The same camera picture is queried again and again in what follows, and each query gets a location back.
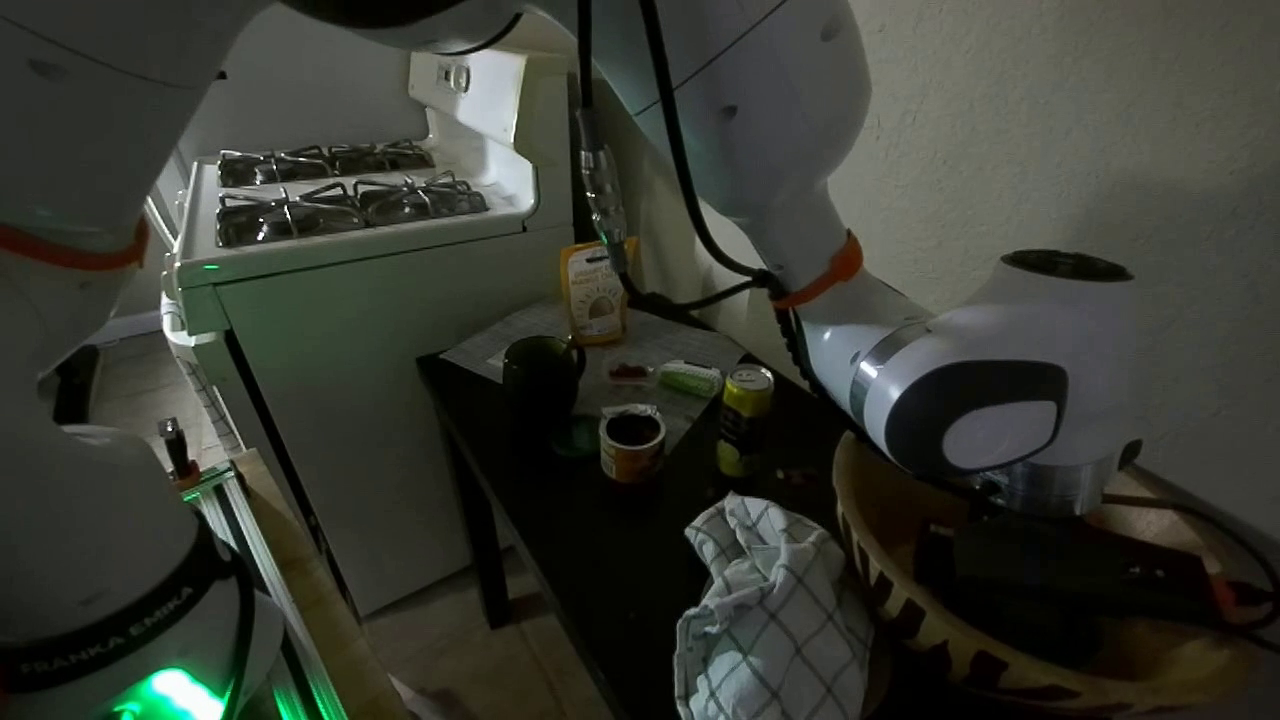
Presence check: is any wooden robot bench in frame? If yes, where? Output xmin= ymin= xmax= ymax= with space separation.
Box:
xmin=237 ymin=448 xmax=413 ymax=720

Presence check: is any yellow green drink can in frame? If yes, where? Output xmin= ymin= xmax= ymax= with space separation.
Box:
xmin=712 ymin=359 xmax=780 ymax=484

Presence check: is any glass candle jar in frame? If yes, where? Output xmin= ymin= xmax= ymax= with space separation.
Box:
xmin=596 ymin=401 xmax=670 ymax=489

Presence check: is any white stove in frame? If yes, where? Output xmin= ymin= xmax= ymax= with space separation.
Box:
xmin=156 ymin=47 xmax=580 ymax=620

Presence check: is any small white green object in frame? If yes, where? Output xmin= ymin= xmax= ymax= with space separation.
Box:
xmin=656 ymin=354 xmax=730 ymax=403

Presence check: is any wooden zebra pattern bowl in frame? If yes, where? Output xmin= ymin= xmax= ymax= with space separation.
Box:
xmin=827 ymin=426 xmax=1273 ymax=720

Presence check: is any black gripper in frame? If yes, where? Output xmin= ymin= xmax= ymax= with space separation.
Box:
xmin=917 ymin=498 xmax=1216 ymax=630

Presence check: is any black side table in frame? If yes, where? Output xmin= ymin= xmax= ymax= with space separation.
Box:
xmin=417 ymin=290 xmax=936 ymax=720

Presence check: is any green lit aluminium frame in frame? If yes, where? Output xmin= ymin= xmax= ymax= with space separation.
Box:
xmin=156 ymin=415 xmax=351 ymax=720

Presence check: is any white checked cloth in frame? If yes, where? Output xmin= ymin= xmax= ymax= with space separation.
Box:
xmin=674 ymin=493 xmax=884 ymax=720

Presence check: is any grey grid mat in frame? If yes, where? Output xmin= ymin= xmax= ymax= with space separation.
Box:
xmin=438 ymin=296 xmax=753 ymax=448

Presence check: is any black mug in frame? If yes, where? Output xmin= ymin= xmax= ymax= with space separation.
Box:
xmin=500 ymin=331 xmax=591 ymax=439

